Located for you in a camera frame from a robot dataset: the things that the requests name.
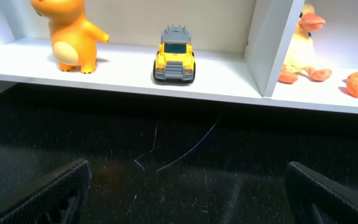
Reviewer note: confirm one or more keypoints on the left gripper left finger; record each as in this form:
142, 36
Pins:
42, 202

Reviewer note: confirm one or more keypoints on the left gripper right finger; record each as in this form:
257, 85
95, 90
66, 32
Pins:
322, 199

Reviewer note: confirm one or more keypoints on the orange toy dinosaur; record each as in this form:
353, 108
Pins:
71, 34

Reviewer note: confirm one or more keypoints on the grey and yellow toy truck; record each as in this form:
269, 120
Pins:
175, 60

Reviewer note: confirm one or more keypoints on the white shelf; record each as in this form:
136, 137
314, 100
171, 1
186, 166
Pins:
228, 77

